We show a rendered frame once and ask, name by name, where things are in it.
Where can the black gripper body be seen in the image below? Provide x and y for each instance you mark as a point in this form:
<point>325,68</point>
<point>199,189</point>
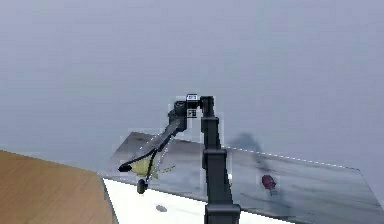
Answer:
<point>176,121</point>

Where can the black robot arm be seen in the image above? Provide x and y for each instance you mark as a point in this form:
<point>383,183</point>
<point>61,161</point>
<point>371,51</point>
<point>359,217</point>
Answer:
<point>216,173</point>

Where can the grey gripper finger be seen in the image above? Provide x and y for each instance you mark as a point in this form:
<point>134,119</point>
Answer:
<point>135,161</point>
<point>150,166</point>

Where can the white cabinet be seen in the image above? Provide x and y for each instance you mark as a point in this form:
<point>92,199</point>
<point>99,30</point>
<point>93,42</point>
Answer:
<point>133,203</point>

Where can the dark red small object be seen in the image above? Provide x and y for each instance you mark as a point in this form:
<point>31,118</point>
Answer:
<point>268,182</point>

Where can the yellow green cloth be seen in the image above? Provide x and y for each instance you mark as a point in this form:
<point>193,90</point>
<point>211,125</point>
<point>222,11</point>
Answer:
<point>141,166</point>

